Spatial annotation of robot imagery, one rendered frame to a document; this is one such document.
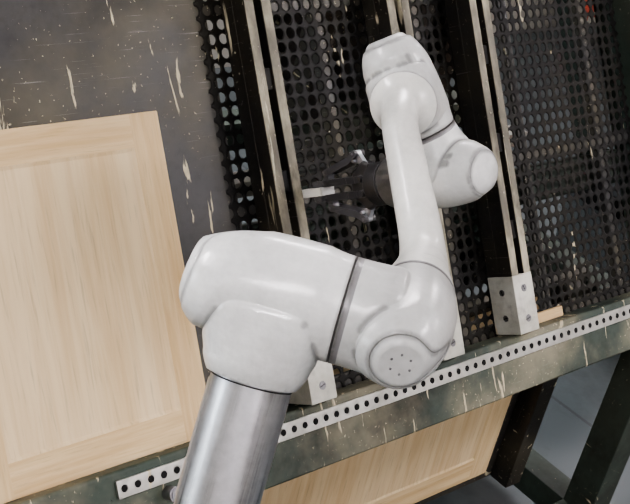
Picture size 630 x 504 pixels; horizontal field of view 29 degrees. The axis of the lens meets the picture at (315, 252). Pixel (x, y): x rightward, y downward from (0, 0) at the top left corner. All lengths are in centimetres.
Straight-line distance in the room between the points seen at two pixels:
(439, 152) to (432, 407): 70
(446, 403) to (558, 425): 160
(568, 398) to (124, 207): 243
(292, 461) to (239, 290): 86
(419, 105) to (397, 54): 9
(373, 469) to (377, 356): 154
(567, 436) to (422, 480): 102
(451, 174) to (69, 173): 61
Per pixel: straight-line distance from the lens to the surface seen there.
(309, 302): 137
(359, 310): 138
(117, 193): 204
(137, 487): 202
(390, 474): 296
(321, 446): 225
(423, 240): 160
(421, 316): 137
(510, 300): 258
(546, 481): 347
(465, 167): 187
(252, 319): 138
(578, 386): 427
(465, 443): 313
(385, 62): 186
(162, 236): 208
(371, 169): 204
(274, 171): 216
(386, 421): 235
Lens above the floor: 221
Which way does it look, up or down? 29 degrees down
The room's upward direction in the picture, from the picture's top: 13 degrees clockwise
